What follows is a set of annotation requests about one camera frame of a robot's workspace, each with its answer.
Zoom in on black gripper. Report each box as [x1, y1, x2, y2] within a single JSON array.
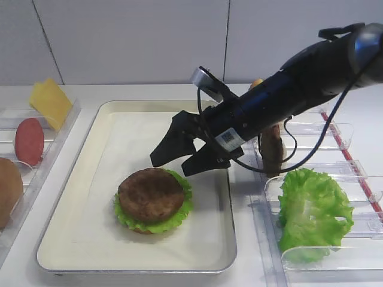
[[150, 71, 299, 176]]

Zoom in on meat patty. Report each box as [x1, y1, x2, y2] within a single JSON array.
[[260, 125, 284, 178], [118, 168, 186, 224]]

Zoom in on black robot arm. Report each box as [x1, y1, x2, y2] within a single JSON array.
[[150, 23, 382, 176]]

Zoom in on lettuce leaf on tray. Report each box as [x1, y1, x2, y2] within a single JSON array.
[[114, 169, 193, 234]]

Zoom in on lettuce leaf in rack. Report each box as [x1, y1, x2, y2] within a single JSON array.
[[278, 168, 354, 264]]

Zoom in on yellow cheese slices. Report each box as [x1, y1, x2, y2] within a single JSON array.
[[29, 78, 72, 132]]

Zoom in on red tomato slice in rack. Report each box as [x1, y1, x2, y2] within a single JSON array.
[[14, 118, 44, 166]]

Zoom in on bottom bun on tray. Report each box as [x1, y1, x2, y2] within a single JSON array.
[[128, 225, 154, 235]]

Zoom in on right bun half in rack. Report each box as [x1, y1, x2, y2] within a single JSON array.
[[249, 78, 263, 90]]

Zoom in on left clear acrylic rack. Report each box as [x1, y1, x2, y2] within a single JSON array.
[[1, 100, 81, 264]]

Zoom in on clear acrylic rack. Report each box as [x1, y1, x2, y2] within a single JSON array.
[[235, 108, 382, 286], [1, 100, 81, 264]]

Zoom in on brown bun top in rack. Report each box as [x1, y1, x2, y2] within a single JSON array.
[[1, 157, 23, 229]]

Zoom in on right clear acrylic rack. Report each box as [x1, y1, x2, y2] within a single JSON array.
[[235, 108, 382, 286]]

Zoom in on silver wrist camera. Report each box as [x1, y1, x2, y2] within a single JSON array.
[[190, 66, 235, 103]]

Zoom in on black cable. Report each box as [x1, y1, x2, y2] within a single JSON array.
[[196, 28, 364, 175]]

